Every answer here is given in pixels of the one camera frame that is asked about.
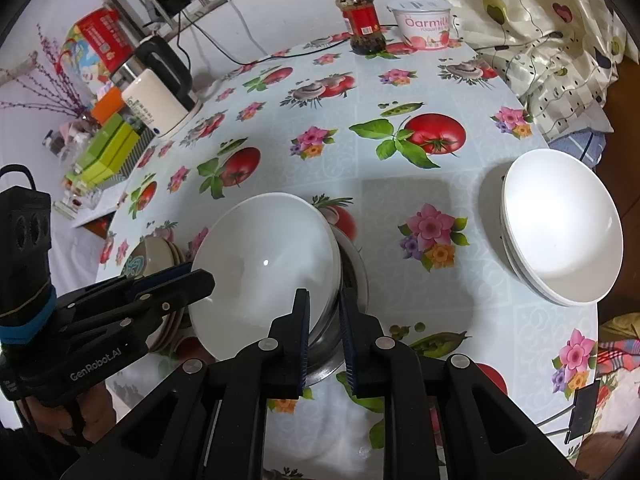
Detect purple dried flower branches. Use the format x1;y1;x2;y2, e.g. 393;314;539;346
1;25;88;118

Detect floral tomato tablecloth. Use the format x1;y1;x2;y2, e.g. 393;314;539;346
94;31;616;480

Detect white yogurt tub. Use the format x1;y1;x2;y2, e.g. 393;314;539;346
387;0;451;51

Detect red snack package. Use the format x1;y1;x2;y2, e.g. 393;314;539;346
55;8;134;91

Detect cream floral curtain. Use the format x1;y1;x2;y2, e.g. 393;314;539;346
445;0;639;141

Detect white electric kettle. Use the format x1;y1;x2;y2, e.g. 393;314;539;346
111;36;203;136

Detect black power cable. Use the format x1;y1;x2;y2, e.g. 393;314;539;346
174;0;402;68

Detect green box stack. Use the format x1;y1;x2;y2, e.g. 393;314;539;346
65;114;140;188

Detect olive plate with blue pattern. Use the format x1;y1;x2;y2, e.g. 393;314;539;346
120;236;186;353

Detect red lid sauce jar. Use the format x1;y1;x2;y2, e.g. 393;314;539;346
335;0;386;55

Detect glass jars cluster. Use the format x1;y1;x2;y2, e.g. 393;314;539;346
42;119;100;220

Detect orange box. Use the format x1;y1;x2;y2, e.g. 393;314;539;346
91;87;125;125

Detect person's left hand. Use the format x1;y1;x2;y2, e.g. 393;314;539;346
17;382;116;444

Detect white ceramic bowl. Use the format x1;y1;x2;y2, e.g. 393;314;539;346
189;192;342;361

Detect stacked white plates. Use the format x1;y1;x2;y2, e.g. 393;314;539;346
500;148;624;307

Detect stainless steel bowl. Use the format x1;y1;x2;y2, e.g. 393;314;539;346
306;226;369;387

